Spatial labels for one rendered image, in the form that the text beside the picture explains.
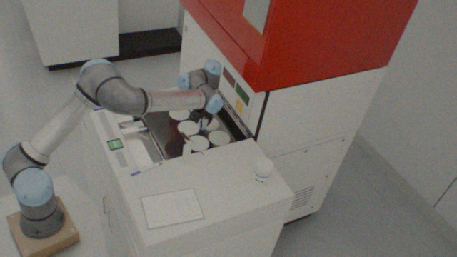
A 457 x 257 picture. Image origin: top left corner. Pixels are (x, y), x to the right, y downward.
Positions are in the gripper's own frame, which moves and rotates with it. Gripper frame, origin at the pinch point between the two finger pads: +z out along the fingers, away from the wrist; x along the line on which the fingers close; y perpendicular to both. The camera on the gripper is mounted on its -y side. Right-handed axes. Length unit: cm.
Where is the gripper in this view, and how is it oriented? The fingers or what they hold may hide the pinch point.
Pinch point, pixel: (201, 128)
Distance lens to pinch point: 198.1
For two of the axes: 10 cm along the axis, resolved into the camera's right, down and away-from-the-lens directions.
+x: -8.4, -4.4, 3.0
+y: 5.2, -5.2, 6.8
